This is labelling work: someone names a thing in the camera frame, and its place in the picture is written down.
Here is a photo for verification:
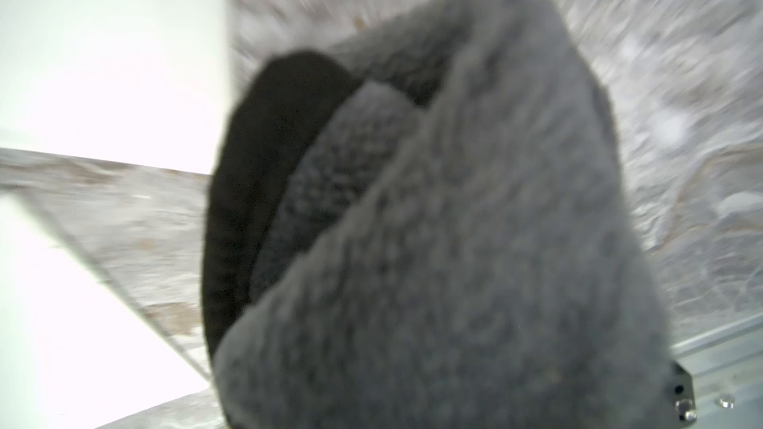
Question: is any grey blue wiping cloth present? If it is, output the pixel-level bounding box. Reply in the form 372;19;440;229
202;0;676;428

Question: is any white drawing tablet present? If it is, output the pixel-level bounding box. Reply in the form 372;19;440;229
1;193;209;428
1;0;234;174

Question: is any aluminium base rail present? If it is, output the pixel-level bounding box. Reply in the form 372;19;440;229
668;314;762;429

